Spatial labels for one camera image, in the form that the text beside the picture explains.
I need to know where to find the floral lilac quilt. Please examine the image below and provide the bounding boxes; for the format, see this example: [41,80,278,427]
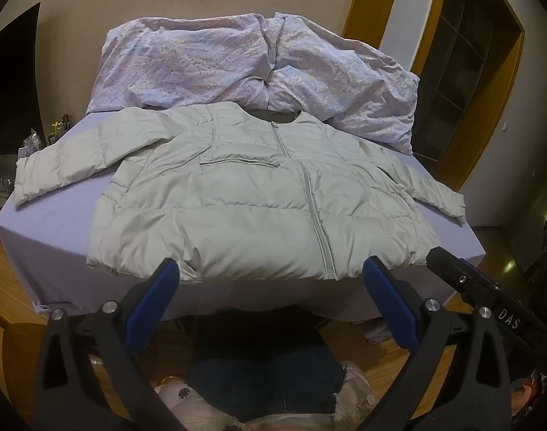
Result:
[85,11,420,156]

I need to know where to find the person's legs in jeans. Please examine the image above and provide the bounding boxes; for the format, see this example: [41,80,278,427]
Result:
[188,305,346,418]

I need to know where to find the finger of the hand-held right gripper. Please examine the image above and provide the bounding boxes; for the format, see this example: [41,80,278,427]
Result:
[426,246,547,344]

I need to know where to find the black television screen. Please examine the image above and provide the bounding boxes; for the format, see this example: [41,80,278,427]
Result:
[0,2,43,156]

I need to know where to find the wooden door frame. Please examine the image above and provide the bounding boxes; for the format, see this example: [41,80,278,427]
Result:
[410,0,525,191]
[344,0,450,52]

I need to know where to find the bed with lilac sheet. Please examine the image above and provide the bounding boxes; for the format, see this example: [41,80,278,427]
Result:
[0,112,486,324]

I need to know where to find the yellow toy figure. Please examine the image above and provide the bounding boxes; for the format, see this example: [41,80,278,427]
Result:
[49,114,72,144]

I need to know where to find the pale grey puffer jacket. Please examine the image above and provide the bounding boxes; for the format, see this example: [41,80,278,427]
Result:
[13,101,467,281]

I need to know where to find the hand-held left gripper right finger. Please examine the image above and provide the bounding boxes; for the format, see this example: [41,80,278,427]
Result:
[362,255,515,431]

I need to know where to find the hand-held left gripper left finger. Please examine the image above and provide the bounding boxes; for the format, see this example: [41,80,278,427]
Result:
[33,258,198,431]

